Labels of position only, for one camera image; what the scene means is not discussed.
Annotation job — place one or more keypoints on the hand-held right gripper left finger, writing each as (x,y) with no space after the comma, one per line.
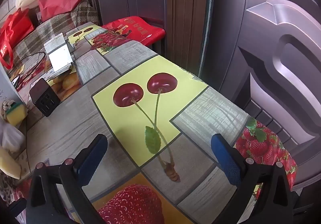
(92,156)

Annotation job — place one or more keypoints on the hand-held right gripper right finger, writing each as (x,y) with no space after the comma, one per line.
(225,161)

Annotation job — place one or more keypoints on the white tray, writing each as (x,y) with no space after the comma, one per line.
(5,81)

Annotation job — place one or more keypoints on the black cube power socket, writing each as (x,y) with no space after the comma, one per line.
(44,96)

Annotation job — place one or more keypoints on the clear plastic bag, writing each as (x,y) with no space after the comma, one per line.
(11,137)

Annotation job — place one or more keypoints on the yellow sponge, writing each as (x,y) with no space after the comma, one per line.
(16,113)

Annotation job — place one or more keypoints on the brown panelled door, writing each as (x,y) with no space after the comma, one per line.
(150,0)
(275,51)

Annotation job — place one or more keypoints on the red printed shopping bag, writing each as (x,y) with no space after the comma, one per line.
(135,28)

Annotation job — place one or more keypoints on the plaid blanket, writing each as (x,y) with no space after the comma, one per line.
(57,25)

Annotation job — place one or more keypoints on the red tote bag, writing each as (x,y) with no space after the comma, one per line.
(17,25)

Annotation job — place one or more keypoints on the grey metal bracket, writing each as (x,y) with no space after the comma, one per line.
(60,58)

